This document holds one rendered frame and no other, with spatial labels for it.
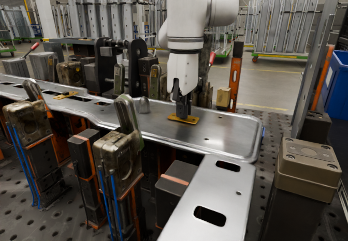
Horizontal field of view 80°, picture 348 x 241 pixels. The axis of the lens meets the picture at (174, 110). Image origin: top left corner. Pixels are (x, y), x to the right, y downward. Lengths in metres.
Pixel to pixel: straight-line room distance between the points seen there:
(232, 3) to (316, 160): 0.33
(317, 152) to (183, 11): 0.36
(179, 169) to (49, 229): 0.47
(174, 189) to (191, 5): 0.36
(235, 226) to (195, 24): 0.38
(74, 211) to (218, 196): 0.54
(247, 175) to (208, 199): 0.10
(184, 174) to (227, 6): 0.35
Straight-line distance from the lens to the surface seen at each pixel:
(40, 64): 1.14
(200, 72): 0.67
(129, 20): 5.07
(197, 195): 0.35
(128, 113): 0.41
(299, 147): 0.40
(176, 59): 0.48
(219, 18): 0.49
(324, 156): 0.40
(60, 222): 0.78
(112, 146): 0.39
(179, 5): 0.47
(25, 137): 0.70
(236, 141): 0.49
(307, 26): 7.78
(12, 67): 1.38
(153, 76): 0.74
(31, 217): 0.83
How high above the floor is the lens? 1.25
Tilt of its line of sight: 24 degrees down
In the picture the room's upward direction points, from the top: straight up
